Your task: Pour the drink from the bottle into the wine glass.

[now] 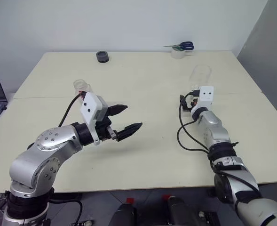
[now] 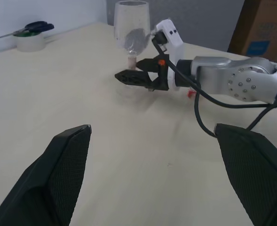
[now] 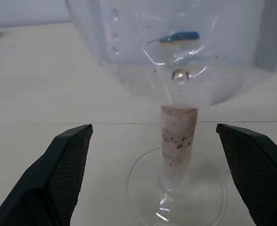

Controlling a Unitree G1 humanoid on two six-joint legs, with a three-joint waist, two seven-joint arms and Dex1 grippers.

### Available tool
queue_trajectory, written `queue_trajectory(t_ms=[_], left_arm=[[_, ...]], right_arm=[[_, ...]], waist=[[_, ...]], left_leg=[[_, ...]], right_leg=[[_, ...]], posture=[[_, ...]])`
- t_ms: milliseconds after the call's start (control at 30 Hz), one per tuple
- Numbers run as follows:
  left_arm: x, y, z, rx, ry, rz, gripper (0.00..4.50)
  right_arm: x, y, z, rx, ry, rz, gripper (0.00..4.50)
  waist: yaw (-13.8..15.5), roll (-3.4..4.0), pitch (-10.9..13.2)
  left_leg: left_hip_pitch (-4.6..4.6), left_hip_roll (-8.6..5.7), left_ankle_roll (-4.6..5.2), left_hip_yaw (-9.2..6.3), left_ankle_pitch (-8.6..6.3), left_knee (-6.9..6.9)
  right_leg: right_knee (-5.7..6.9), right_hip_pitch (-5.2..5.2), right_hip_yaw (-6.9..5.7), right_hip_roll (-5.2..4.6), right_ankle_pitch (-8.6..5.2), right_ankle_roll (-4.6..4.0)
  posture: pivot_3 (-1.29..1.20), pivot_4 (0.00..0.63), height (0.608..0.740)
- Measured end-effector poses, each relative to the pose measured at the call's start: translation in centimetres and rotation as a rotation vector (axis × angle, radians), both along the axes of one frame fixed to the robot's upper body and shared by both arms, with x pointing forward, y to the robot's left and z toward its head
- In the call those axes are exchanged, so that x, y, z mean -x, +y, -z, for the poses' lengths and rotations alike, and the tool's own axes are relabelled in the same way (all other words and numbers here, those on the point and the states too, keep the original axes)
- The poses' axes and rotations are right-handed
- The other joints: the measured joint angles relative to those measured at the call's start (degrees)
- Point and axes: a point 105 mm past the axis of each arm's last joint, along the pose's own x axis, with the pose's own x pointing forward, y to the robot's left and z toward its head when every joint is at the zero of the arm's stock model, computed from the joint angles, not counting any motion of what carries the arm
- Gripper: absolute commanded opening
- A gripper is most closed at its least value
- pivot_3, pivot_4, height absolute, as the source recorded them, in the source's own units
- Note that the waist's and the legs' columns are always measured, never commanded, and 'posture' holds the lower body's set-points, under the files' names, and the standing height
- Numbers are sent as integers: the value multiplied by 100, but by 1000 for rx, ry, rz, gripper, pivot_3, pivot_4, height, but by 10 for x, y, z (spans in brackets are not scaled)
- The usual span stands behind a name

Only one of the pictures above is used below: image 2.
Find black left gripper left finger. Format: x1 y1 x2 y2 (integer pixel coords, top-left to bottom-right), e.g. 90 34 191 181
0 124 92 226

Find clear wine glass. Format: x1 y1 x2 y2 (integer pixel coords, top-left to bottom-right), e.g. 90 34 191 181
114 0 151 99

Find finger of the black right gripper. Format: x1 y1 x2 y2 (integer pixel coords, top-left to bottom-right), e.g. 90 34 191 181
114 69 159 89
135 56 162 73

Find brown cardboard box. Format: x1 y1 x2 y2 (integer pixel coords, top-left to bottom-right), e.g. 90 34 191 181
227 0 277 64

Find black-handled scissors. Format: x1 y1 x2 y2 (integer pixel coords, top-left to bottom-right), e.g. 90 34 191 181
0 21 55 40

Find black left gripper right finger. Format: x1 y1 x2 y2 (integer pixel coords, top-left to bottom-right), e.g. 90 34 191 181
214 123 277 226

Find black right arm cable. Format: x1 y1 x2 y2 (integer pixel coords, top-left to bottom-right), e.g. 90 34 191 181
151 30 277 137

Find white tape roll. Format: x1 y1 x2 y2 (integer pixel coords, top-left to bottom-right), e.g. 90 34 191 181
16 31 46 53

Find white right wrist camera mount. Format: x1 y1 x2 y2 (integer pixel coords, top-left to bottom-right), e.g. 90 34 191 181
151 19 184 92

